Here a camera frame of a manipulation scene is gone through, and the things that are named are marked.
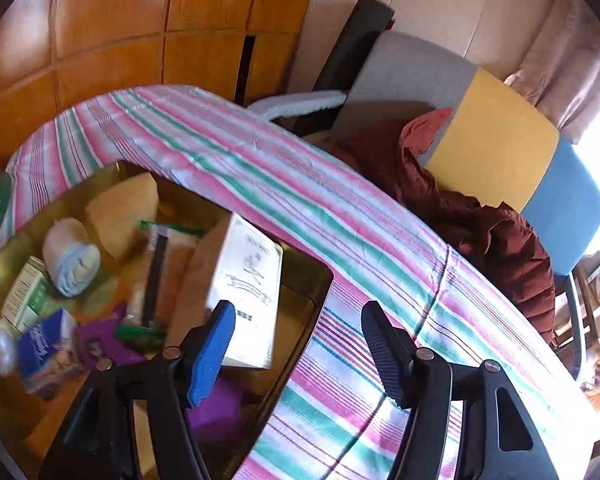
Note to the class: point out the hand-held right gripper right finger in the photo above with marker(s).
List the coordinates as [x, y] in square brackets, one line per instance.
[382, 355]

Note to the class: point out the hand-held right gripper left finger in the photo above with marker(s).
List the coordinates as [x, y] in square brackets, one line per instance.
[210, 360]

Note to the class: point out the peach silicone bottle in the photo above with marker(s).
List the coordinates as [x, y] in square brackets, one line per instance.
[3, 347]

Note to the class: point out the plain purple snack packet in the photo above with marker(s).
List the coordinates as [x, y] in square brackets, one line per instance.
[220, 410]

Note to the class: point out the blue tissue packet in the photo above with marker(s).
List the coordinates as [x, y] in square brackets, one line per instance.
[40, 350]

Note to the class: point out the small green box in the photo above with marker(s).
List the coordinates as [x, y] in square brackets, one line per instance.
[27, 292]

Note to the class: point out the white printed cardboard box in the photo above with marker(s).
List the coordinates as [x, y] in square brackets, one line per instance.
[245, 280]

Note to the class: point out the green-ended snack bar packet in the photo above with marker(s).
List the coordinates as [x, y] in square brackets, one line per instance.
[136, 300]

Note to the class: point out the gold tin box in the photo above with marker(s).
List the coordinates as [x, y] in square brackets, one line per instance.
[300, 280]

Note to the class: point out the purple figure-print snack packet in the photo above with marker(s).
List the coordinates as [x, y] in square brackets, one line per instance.
[97, 347]

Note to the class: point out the beige sock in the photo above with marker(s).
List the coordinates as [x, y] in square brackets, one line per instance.
[72, 260]

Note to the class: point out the large yellow sponge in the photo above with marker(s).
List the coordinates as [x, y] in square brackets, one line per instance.
[120, 210]

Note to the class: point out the striped tablecloth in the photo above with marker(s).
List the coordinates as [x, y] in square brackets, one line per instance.
[330, 220]

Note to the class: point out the red-brown padded jacket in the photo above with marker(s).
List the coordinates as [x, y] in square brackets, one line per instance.
[480, 230]

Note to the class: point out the wooden side table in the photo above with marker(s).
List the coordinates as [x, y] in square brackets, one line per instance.
[597, 330]

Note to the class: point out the grey yellow blue armchair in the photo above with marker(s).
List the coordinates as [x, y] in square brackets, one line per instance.
[495, 130]

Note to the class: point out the black rolled mat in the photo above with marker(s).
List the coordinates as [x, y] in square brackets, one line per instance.
[350, 50]

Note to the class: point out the patterned pink curtain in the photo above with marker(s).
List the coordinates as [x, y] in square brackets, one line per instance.
[570, 75]

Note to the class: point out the wooden wardrobe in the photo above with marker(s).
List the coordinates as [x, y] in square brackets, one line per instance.
[130, 10]

